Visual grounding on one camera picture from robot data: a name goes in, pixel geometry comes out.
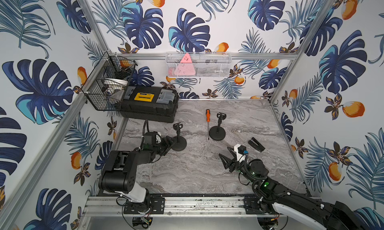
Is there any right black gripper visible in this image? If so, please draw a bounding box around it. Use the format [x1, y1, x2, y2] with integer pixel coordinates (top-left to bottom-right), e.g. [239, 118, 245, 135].
[219, 146, 257, 187]

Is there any black round base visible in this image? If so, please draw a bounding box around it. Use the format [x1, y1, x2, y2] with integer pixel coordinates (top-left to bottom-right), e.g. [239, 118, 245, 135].
[209, 126, 226, 141]
[171, 137, 187, 152]

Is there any black stand pole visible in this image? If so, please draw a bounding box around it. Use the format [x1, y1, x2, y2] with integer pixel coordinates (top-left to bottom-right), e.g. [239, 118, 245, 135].
[173, 123, 183, 143]
[217, 112, 227, 132]

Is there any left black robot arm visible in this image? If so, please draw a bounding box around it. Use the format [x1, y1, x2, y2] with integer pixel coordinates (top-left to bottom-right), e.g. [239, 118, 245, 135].
[99, 132, 175, 204]

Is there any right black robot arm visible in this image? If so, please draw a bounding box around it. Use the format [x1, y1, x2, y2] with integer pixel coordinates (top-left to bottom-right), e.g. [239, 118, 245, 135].
[219, 144, 368, 230]

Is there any black clip piece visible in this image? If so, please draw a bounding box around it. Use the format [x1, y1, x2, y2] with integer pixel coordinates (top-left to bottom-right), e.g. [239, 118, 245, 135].
[248, 137, 266, 153]

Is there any black plastic toolbox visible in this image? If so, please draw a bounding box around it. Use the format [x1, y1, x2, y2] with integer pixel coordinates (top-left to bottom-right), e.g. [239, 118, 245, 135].
[119, 86, 179, 123]

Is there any pink triangle card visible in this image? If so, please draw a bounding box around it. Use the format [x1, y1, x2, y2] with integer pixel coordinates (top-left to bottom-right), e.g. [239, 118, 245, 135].
[174, 53, 196, 77]

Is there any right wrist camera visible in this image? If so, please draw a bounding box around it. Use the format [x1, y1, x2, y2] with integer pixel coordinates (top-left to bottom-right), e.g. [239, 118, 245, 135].
[234, 144, 249, 163]

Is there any aluminium front rail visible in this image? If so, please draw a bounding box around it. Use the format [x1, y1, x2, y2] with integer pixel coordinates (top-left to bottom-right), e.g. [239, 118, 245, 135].
[82, 195, 329, 218]

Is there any orange handled screwdriver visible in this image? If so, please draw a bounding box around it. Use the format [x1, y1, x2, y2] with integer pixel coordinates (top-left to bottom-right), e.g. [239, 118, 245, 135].
[206, 109, 211, 140]

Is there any black wire basket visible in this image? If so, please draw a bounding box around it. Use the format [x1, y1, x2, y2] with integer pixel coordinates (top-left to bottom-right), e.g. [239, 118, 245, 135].
[81, 52, 138, 111]

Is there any clear mesh wall tray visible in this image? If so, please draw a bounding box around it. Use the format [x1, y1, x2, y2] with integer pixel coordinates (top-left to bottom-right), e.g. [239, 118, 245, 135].
[165, 52, 232, 78]

